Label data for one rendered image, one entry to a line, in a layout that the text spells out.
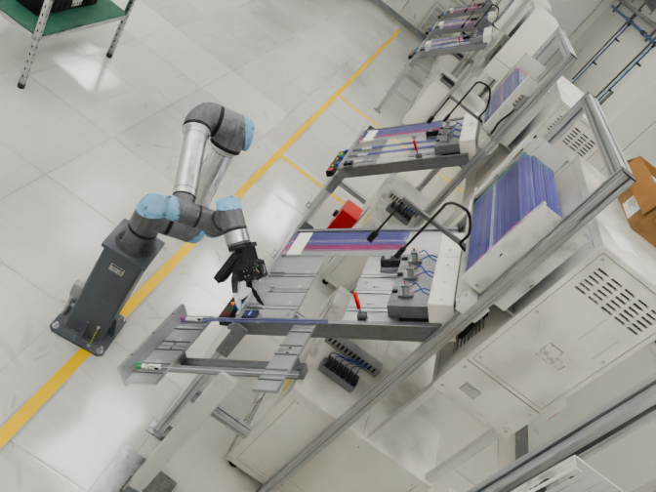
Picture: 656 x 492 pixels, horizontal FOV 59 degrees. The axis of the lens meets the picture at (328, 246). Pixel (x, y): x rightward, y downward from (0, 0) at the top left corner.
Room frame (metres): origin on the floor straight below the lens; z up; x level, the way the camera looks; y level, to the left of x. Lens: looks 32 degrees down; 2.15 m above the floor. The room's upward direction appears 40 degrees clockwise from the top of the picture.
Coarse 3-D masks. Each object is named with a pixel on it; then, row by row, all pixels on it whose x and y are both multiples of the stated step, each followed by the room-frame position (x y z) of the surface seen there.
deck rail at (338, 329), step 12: (240, 324) 1.49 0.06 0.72; (264, 324) 1.50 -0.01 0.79; (276, 324) 1.50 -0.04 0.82; (288, 324) 1.50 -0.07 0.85; (324, 324) 1.51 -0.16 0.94; (336, 324) 1.52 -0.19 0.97; (348, 324) 1.52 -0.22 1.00; (360, 324) 1.52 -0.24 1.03; (372, 324) 1.53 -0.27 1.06; (384, 324) 1.53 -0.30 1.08; (396, 324) 1.54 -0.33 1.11; (408, 324) 1.54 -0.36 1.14; (420, 324) 1.54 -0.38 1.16; (432, 324) 1.55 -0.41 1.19; (312, 336) 1.51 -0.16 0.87; (324, 336) 1.52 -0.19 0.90; (336, 336) 1.52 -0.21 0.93; (348, 336) 1.52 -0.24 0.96; (360, 336) 1.52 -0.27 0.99; (372, 336) 1.53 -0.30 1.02; (384, 336) 1.53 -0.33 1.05; (396, 336) 1.53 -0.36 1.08; (408, 336) 1.54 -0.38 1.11; (420, 336) 1.54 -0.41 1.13
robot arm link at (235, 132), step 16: (224, 112) 1.75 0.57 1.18; (224, 128) 1.73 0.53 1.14; (240, 128) 1.77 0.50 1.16; (224, 144) 1.74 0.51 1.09; (240, 144) 1.78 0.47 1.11; (208, 160) 1.74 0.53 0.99; (224, 160) 1.75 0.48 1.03; (208, 176) 1.73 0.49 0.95; (208, 192) 1.73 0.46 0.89; (176, 224) 1.65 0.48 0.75; (192, 240) 1.69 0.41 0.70
